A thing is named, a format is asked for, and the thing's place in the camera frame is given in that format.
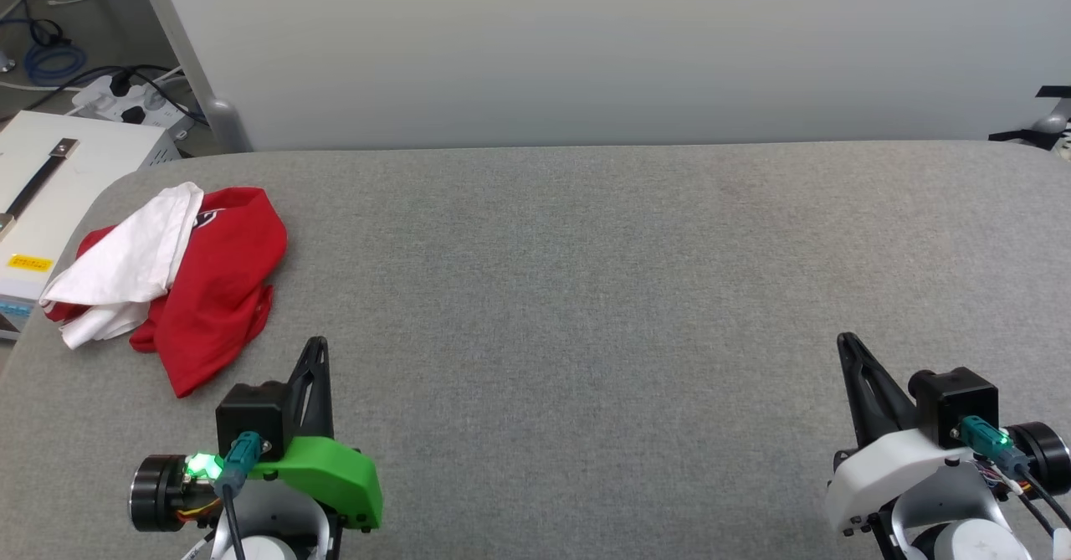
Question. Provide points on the grey metal frame post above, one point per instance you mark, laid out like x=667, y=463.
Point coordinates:
x=188, y=49

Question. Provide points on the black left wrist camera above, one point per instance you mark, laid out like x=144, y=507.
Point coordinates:
x=251, y=418

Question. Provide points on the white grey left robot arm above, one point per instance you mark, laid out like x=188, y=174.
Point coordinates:
x=268, y=543

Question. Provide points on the black power plug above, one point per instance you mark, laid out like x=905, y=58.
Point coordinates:
x=133, y=114
x=120, y=83

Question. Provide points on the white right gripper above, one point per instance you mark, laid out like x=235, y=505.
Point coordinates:
x=878, y=476

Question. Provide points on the white metal frame leg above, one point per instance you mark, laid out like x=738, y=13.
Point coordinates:
x=5, y=62

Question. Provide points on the red and white t-shirt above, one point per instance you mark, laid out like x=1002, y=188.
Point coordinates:
x=213, y=292

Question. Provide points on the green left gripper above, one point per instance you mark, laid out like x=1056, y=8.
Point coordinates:
x=326, y=472

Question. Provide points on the white equipment box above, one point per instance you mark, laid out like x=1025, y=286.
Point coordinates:
x=92, y=150

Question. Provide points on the grey frame leg black brackets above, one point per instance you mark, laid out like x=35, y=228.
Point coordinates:
x=1053, y=116

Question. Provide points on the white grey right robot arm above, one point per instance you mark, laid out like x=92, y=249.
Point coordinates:
x=962, y=543

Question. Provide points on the white power strip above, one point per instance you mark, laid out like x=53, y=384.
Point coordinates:
x=163, y=108

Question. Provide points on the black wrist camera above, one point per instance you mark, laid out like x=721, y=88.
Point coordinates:
x=251, y=418
x=958, y=401

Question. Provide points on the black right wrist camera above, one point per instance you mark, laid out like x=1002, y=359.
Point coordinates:
x=958, y=401

